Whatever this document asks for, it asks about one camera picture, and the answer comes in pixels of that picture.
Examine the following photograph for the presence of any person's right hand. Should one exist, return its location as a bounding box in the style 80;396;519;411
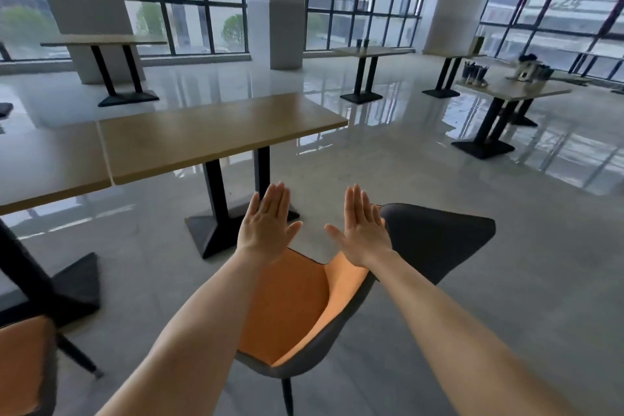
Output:
324;184;394;268

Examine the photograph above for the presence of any person's left hand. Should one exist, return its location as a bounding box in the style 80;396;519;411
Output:
236;181;303;266

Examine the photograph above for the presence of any person's left forearm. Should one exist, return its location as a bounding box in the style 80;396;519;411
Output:
97;247;288;416

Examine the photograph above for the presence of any person's right forearm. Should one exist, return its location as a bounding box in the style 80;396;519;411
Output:
353;249;582;416

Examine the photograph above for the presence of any orange and grey chair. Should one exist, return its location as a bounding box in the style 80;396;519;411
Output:
0;314;104;416
236;202;497;416

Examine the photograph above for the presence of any group of dark cups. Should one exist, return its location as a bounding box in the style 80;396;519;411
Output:
462;61;489;86

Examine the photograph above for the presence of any light tabletop holder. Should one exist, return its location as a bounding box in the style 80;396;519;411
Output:
516;54;538;83

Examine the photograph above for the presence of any wooden table with black pedestal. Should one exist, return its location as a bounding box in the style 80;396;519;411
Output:
421;52;489;99
97;92;350;260
507;70;593;128
40;34;168;108
331;45;415;105
0;120;114;330
451;73;572;160

